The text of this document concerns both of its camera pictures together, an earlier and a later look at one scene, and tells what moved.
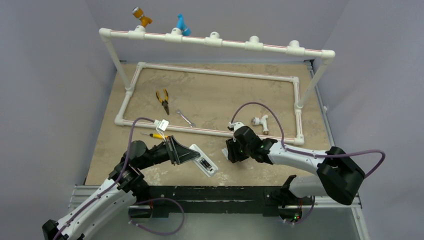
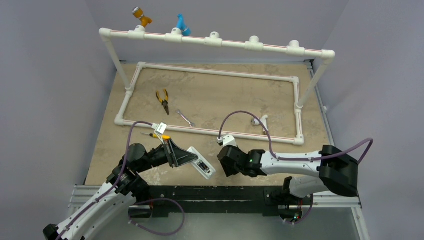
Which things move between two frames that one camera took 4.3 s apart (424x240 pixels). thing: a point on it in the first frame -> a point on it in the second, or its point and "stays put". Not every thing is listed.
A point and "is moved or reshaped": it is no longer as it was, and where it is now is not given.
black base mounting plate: [161, 200] stays put
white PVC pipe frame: [323, 56] stays put
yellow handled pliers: [164, 103] stays put
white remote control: [208, 167] is moved or reshaped
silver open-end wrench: [192, 125] stays put
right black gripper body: [235, 149] -> [226, 159]
